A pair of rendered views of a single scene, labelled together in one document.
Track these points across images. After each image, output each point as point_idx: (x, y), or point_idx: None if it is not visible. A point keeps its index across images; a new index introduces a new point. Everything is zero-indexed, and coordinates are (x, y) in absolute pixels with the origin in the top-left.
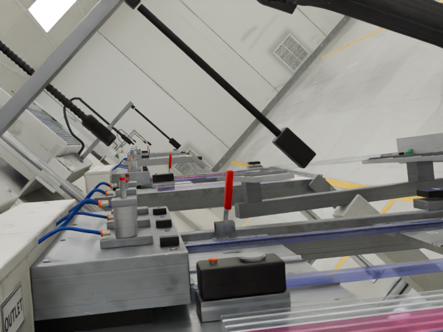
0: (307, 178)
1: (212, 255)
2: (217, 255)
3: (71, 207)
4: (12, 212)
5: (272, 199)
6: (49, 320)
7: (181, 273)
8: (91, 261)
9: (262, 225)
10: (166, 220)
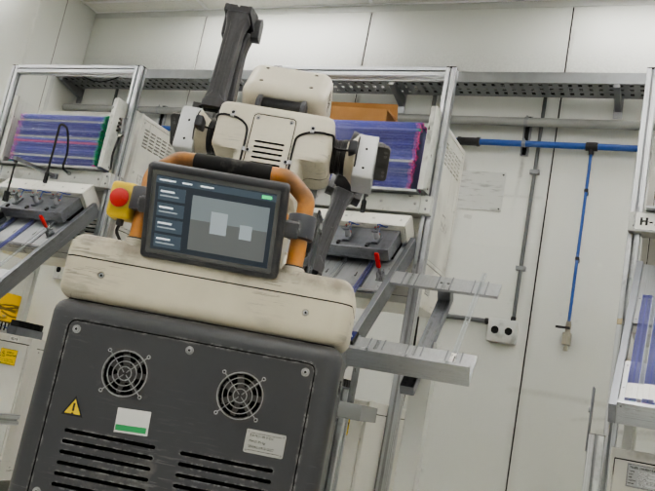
0: (616, 391)
1: (357, 269)
2: (355, 270)
3: (389, 226)
4: (381, 214)
5: (441, 305)
6: None
7: None
8: None
9: (382, 286)
10: (336, 241)
